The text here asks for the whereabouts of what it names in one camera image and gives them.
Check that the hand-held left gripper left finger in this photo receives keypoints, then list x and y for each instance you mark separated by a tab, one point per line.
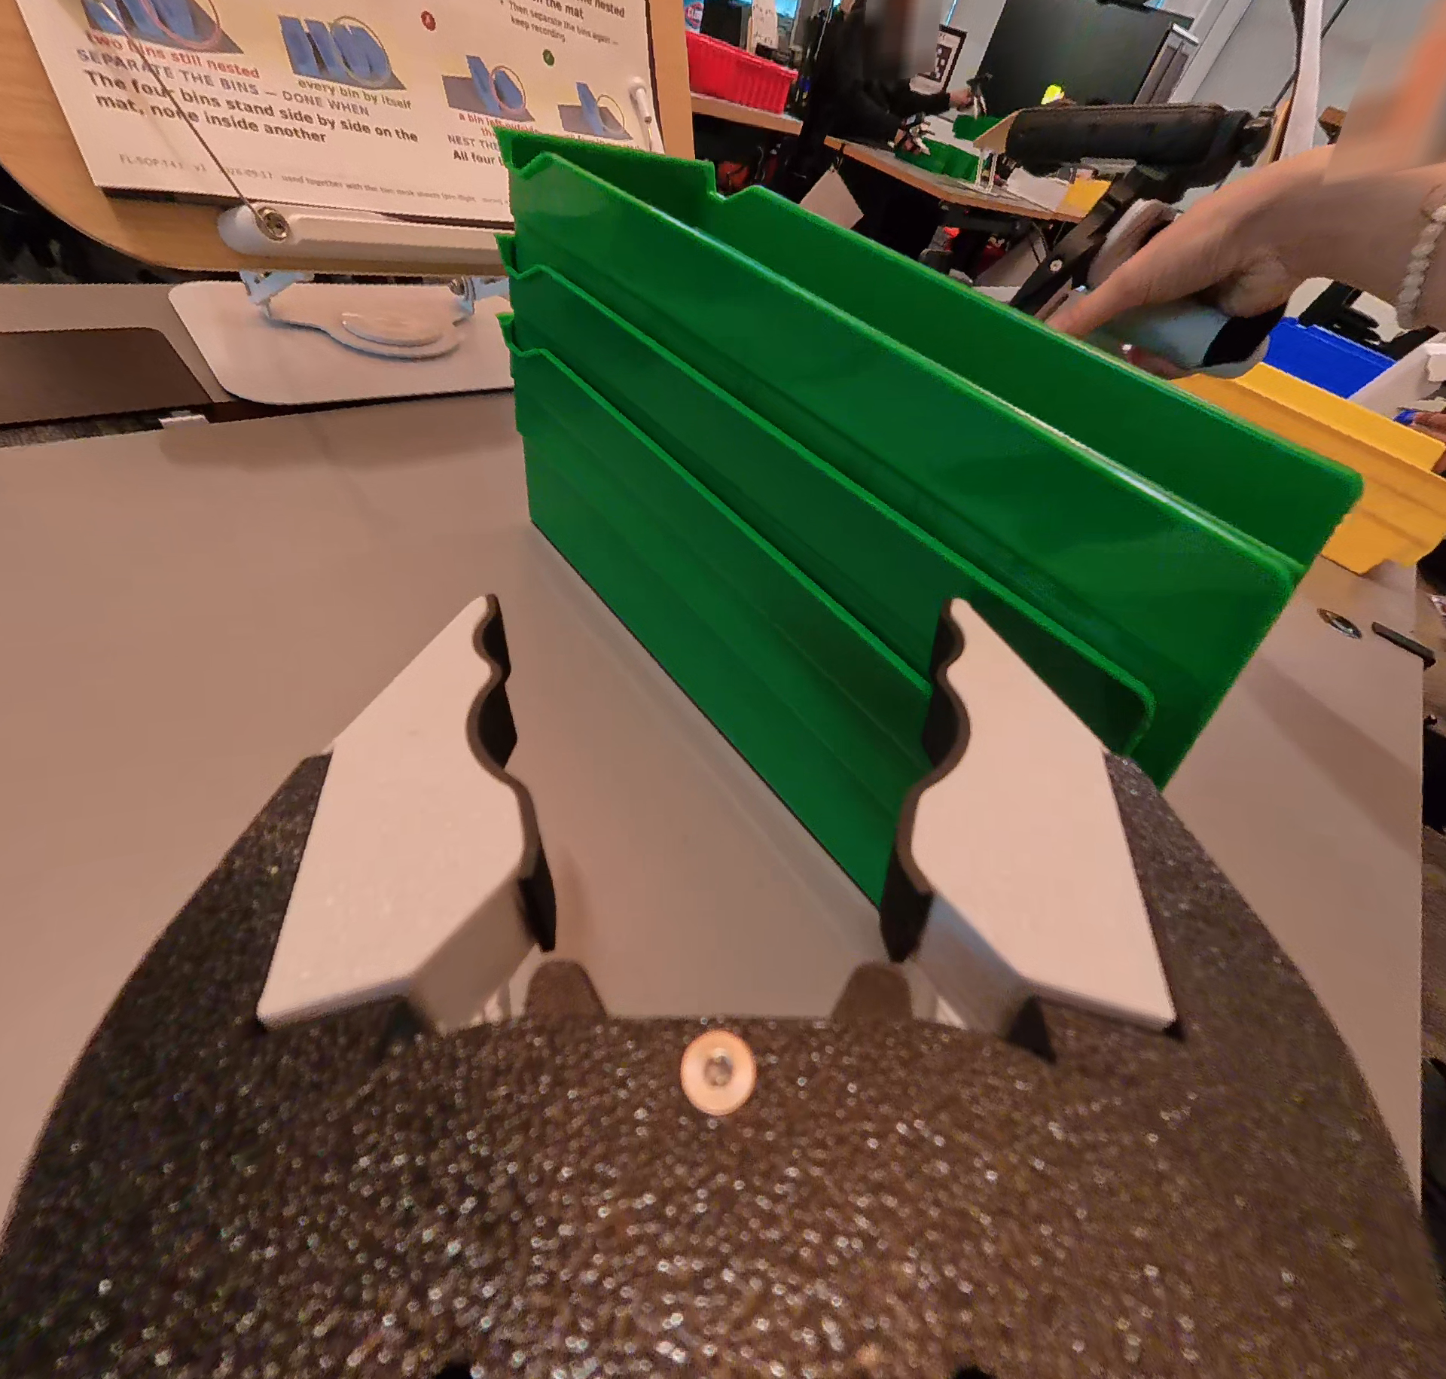
385	870

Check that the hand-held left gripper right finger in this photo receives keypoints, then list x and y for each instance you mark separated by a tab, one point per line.
1040	870

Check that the green plastic bin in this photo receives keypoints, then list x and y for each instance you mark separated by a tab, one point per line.
678	587
904	407
1243	481
950	153
791	508

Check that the grey desk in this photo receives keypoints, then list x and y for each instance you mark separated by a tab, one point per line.
227	610

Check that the person's right hand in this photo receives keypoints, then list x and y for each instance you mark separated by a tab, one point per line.
1266	237

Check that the black padded bar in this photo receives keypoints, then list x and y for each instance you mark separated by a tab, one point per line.
1130	134

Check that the dark monitor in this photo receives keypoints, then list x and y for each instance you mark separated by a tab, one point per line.
1074	45

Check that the wooden table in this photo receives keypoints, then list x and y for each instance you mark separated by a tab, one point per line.
769	119
904	164

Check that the blue plastic bin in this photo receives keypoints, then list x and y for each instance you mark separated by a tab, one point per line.
1322	357

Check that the yellow plastic bin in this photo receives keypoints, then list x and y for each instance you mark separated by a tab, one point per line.
1356	463

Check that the red plastic bin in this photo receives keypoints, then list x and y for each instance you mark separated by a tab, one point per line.
735	74

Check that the white stand base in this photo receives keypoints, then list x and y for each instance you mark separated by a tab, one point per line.
283	373

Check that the wooden board stand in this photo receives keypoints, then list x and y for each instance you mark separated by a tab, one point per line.
46	158

